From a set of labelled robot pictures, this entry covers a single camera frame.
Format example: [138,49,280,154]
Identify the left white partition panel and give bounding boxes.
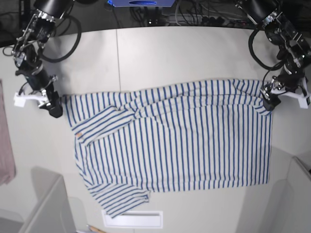
[0,174,76,233]

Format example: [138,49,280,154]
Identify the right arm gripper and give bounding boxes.
[15,65,63,118]

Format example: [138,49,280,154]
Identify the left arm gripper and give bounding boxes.
[260,65,305,112]

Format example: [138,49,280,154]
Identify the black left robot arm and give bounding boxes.
[236,0,311,111]

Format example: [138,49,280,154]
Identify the right white partition panel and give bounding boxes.
[235,157,311,233]

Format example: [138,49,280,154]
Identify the pink cloth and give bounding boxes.
[0,81,16,185]

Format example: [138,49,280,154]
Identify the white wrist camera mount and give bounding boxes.
[14,92,49,108]
[271,77,311,109]

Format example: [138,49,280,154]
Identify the wooden pencil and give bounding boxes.
[87,225,104,233]

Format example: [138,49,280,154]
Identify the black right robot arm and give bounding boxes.
[11,0,82,118]

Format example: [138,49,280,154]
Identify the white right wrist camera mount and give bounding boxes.
[14,92,49,108]

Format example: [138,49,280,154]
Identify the blue white striped T-shirt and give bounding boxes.
[62,79,272,217]

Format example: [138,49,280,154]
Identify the blue device box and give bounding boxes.
[107,0,175,7]

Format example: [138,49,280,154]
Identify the white rectangular tray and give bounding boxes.
[102,211,163,229]

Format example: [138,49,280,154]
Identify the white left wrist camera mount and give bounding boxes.
[271,77,311,109]

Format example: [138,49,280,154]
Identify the white partition panel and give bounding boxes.
[235,157,311,233]
[0,174,76,233]

